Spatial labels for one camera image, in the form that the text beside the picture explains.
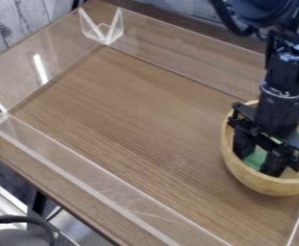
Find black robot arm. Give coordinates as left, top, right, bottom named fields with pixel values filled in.
left=209, top=0, right=299, bottom=177

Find black cable loop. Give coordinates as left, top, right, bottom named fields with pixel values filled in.
left=0, top=214, right=58, bottom=246

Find black metal base plate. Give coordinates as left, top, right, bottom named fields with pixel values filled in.
left=26, top=219, right=80, bottom=246

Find clear acrylic corner bracket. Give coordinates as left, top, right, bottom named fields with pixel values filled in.
left=77, top=8, right=122, bottom=46

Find light wooden bowl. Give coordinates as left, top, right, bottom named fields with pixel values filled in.
left=220, top=112, right=299, bottom=197

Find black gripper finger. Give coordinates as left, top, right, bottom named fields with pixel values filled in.
left=232, top=126, right=255, bottom=160
left=259, top=147, right=291, bottom=178

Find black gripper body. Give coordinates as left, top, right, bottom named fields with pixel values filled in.
left=225, top=82, right=299, bottom=173

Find clear acrylic front wall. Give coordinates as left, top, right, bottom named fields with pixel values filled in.
left=0, top=102, right=231, bottom=246

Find black table leg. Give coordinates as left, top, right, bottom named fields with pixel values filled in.
left=32, top=191, right=48, bottom=216

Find green rectangular block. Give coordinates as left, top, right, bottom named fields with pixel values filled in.
left=243, top=131, right=299, bottom=171

